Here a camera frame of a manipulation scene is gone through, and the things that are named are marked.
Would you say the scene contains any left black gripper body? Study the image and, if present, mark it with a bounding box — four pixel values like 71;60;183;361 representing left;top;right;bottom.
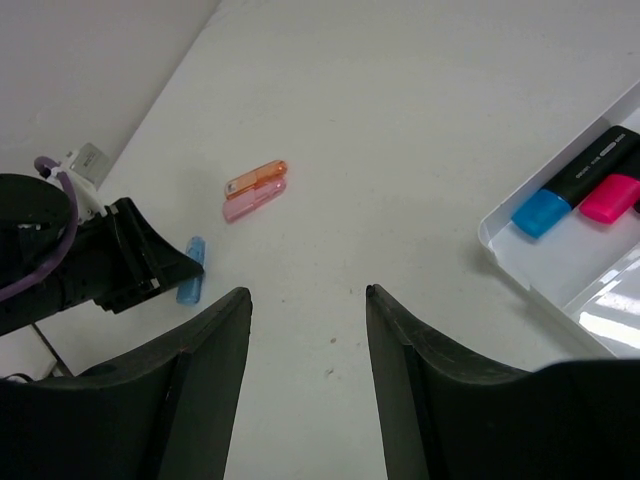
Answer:
55;200;157;313

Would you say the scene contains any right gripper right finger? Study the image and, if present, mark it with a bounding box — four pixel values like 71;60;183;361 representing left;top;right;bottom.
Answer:
366;285;639;479

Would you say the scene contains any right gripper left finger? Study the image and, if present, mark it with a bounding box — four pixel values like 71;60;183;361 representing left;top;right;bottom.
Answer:
1;287;252;479

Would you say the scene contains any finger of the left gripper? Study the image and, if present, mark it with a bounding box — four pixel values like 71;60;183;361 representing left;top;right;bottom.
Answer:
117;198;204;295

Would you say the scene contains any orange usb stick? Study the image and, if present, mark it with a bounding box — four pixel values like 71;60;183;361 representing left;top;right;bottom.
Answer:
224;160;288;200

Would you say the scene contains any pink black highlighter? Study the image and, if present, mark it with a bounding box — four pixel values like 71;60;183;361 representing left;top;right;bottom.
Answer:
579;150;639;225

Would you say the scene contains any blue black highlighter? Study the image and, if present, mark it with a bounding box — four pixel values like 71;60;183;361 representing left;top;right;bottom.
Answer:
511;125;639;239

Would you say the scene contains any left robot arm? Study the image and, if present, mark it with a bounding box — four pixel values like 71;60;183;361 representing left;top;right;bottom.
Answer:
1;174;204;334

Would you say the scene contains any white organizer tray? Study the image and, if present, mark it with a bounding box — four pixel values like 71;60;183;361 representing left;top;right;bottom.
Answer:
478;85;639;359

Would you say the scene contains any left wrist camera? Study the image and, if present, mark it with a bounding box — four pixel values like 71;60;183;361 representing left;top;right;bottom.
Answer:
63;143;114;203

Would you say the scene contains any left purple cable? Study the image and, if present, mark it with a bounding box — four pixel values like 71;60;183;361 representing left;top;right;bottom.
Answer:
0;155;80;304

